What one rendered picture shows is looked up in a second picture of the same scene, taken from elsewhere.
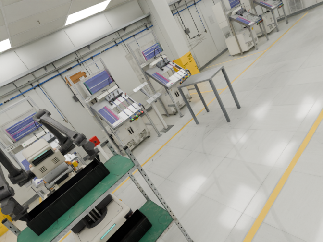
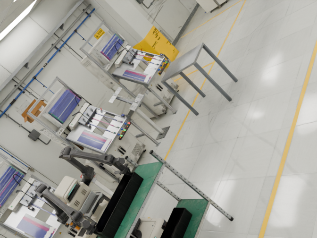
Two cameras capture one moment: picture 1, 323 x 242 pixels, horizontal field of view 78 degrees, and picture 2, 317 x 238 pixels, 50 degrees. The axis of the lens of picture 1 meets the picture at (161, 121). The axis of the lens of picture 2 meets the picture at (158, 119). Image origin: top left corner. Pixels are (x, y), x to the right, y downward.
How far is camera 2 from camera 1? 1.48 m
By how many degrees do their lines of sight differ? 5
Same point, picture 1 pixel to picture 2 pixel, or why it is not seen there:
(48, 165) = (79, 199)
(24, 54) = not seen: outside the picture
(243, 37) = not seen: outside the picture
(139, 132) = (132, 148)
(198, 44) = (160, 11)
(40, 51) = not seen: outside the picture
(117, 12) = (45, 8)
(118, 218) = (156, 231)
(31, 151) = (63, 189)
